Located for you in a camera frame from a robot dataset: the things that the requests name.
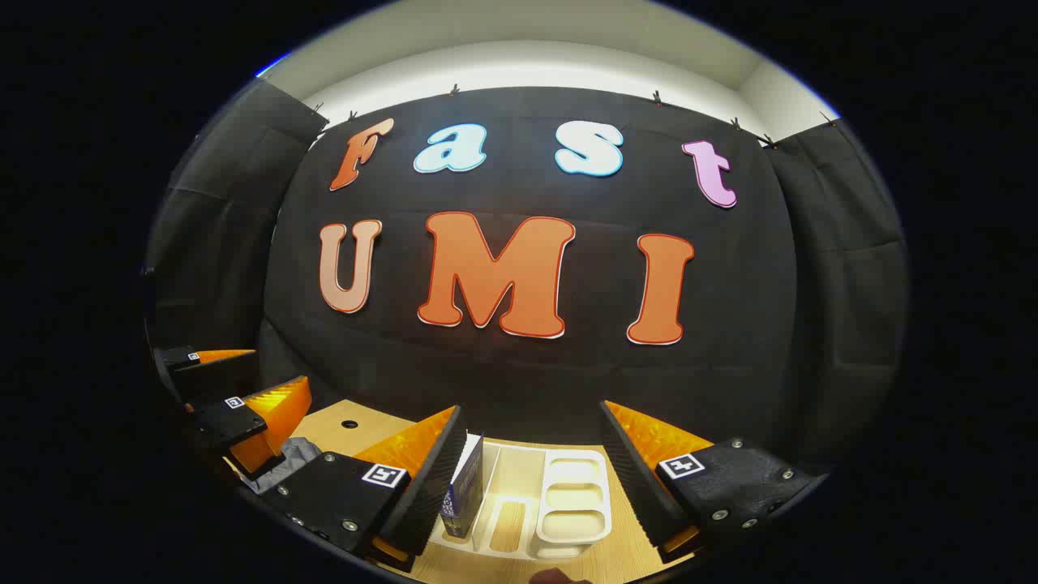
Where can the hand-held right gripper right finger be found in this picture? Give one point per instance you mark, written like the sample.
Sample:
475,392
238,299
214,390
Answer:
641,478

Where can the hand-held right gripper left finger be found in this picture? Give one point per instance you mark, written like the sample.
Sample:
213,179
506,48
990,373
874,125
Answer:
340,495

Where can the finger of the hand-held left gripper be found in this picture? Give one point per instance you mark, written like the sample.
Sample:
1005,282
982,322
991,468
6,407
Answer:
215,369
231,422

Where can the grey schoolbag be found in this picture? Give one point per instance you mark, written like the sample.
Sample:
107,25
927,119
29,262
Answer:
296,458

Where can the white bookshelf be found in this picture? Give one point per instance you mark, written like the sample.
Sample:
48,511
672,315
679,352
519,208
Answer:
572,503

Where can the blue cover book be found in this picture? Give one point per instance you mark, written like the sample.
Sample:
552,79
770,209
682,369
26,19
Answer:
466,495

